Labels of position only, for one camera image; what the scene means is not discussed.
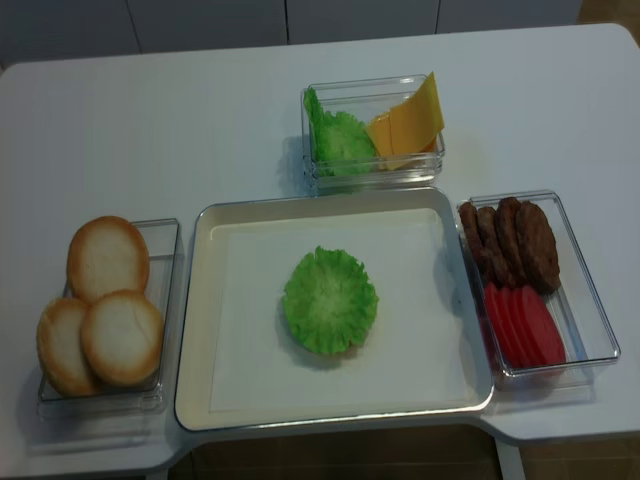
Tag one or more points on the red tomato slice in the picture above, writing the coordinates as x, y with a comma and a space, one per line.
536, 329

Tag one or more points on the green lettuce leaf on tray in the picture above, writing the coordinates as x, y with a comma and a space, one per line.
329, 302

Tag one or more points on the green lettuce in container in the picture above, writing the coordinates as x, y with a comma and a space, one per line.
340, 143

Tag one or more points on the flat yellow cheese slice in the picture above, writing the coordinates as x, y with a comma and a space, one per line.
406, 161

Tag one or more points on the clear lettuce cheese container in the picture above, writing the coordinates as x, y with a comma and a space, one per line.
365, 99

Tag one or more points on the upright orange cheese slice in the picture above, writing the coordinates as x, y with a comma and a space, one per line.
411, 127

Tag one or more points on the white rectangular tray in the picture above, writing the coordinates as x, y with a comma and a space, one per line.
241, 367

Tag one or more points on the rear brown meat patty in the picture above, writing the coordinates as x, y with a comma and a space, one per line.
468, 216

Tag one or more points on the brown meat patty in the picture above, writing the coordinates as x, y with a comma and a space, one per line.
505, 222
468, 216
501, 271
537, 248

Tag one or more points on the stacked red tomato slices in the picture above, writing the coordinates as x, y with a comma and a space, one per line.
513, 352

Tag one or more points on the top bun half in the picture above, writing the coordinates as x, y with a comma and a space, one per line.
105, 255

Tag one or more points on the bun half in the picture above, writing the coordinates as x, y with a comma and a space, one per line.
105, 255
59, 349
122, 338

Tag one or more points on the front bun half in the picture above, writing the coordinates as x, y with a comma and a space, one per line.
122, 338

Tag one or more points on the front brown meat patty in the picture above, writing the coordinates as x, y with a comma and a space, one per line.
537, 248

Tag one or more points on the clear patty tomato container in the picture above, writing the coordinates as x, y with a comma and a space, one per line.
589, 341

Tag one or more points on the clear bun container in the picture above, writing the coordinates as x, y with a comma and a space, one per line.
163, 239

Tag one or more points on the left bun half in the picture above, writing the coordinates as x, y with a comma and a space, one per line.
59, 349

